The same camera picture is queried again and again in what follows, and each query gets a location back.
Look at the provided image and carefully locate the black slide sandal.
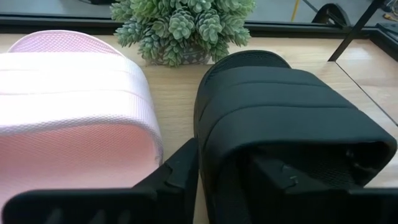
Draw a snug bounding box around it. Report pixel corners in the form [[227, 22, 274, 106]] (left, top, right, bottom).
[[193, 49, 398, 224]]

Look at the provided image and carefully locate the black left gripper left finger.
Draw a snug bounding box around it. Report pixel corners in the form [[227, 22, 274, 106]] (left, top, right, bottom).
[[1, 138, 200, 224]]

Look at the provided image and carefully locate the green succulent plant in pot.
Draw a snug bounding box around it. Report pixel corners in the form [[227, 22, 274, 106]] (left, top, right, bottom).
[[109, 0, 256, 68]]

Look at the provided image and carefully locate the yellow cable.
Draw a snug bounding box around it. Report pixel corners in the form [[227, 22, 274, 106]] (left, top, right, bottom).
[[290, 0, 301, 23]]

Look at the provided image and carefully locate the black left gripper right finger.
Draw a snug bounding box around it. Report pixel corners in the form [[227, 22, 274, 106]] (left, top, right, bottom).
[[248, 154, 398, 224]]

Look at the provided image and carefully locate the pink slide sandal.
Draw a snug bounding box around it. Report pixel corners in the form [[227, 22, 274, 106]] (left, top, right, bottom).
[[0, 29, 165, 215]]

